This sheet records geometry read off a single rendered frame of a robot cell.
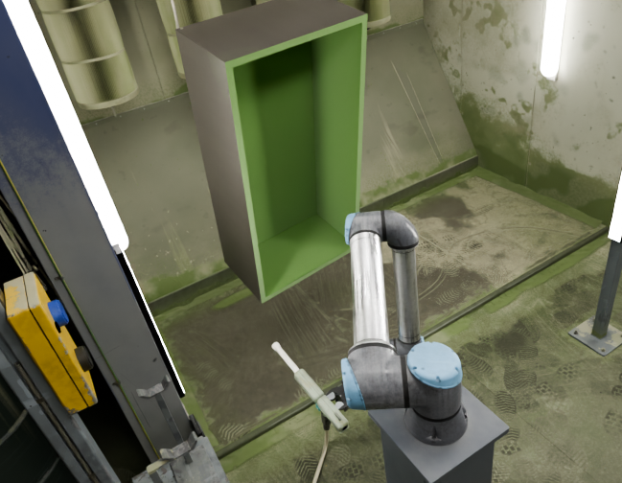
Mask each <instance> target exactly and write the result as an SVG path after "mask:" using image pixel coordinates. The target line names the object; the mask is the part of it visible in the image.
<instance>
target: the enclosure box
mask: <svg viewBox="0 0 622 483"><path fill-rule="evenodd" d="M367 19H368V13H365V12H363V11H359V10H357V9H355V8H352V7H350V6H348V5H345V4H343V3H341V2H338V1H336V0H271V1H268V2H264V3H262V4H259V5H255V6H252V7H248V8H245V9H242V10H238V11H233V12H229V13H227V14H224V15H220V16H217V17H214V18H210V19H207V20H204V21H200V22H197V23H194V24H191V25H188V26H184V27H183V29H180V28H178V29H175V32H176V37H177V41H178V46H179V51H180V55H181V59H182V64H183V69H184V73H185V78H186V82H187V86H188V91H189V96H190V100H191V105H192V110H193V114H194V118H195V123H196V131H197V136H198V141H199V144H200V149H201V154H202V158H203V163H204V168H205V172H206V176H207V181H208V186H209V190H210V195H211V199H212V203H213V208H214V213H215V217H216V222H217V227H218V231H219V239H220V244H221V248H222V253H223V258H224V261H225V263H226V264H227V265H228V266H229V267H230V268H231V269H232V270H233V272H234V273H235V274H236V275H237V276H238V277H239V278H240V279H241V280H242V282H243V283H244V284H245V285H246V286H247V287H248V288H249V289H250V291H251V292H252V293H253V294H254V295H255V296H256V297H257V298H258V299H259V301H260V302H261V303H264V302H265V301H267V300H269V299H271V298H272V297H274V296H276V295H277V294H279V293H281V292H283V291H284V290H286V289H288V288H290V287H292V286H294V285H295V284H297V283H299V282H300V281H302V280H304V279H306V278H307V277H309V276H311V275H312V274H313V273H315V272H316V271H318V270H320V269H322V268H323V267H325V266H327V265H329V264H331V263H333V262H334V261H336V260H338V259H339V258H341V257H343V256H345V255H346V254H348V253H350V252H351V247H350V245H349V244H347V243H346V241H345V222H346V218H347V216H348V215H350V214H353V213H357V212H359V198H360V176H361V154H362V131H363V108H364V86H365V64H366V41H367Z"/></svg>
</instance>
